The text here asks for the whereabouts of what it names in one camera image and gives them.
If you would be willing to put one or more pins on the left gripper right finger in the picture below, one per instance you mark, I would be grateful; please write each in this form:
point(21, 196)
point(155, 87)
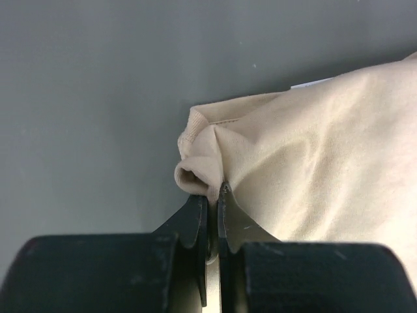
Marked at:
point(259, 273)

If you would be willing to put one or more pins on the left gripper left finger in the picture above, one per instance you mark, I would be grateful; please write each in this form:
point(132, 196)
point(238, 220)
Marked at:
point(161, 271)

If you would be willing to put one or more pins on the beige t shirt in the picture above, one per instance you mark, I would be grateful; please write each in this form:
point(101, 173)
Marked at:
point(333, 162)

